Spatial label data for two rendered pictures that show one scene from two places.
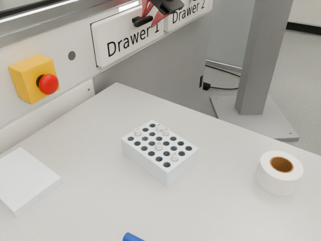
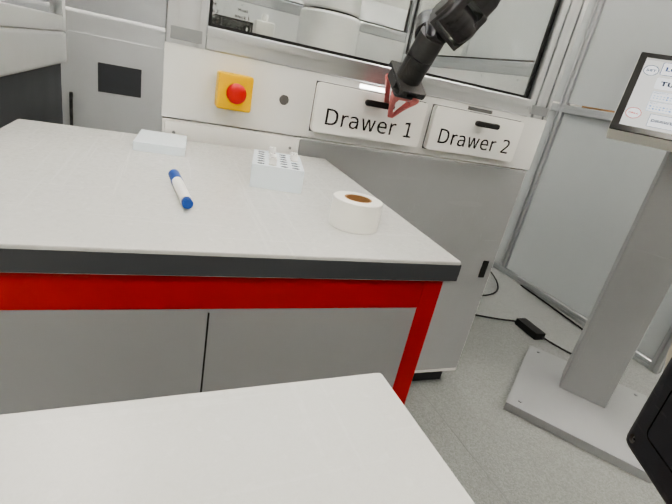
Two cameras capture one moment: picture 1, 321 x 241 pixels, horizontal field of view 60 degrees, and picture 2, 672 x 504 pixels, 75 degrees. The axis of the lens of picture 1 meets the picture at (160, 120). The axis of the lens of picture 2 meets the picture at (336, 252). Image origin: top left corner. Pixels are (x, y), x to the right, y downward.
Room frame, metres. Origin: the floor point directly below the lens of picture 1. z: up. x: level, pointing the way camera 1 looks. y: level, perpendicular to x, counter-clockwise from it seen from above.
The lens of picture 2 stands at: (-0.18, -0.51, 0.95)
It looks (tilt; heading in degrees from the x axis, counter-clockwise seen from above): 22 degrees down; 32
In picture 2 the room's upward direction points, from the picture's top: 12 degrees clockwise
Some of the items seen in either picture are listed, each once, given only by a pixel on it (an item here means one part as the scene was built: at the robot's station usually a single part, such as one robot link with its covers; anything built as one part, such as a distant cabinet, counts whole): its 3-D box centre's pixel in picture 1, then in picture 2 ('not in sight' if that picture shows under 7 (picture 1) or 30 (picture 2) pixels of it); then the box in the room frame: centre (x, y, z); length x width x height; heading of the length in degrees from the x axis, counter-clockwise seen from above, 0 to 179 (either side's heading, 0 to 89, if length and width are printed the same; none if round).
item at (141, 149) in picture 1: (159, 150); (276, 170); (0.39, 0.00, 0.78); 0.12 x 0.08 x 0.04; 45
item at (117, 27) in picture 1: (133, 30); (370, 116); (0.77, 0.08, 0.87); 0.29 x 0.02 x 0.11; 146
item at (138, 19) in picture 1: (140, 20); (378, 104); (0.76, 0.05, 0.91); 0.07 x 0.04 x 0.01; 146
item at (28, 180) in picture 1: (18, 178); (162, 142); (0.33, 0.25, 0.77); 0.13 x 0.09 x 0.02; 53
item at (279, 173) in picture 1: (278, 172); (355, 212); (0.33, -0.20, 0.78); 0.07 x 0.07 x 0.04
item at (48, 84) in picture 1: (47, 83); (236, 93); (0.47, 0.22, 0.88); 0.04 x 0.03 x 0.04; 146
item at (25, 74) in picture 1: (36, 79); (234, 91); (0.49, 0.25, 0.88); 0.07 x 0.05 x 0.07; 146
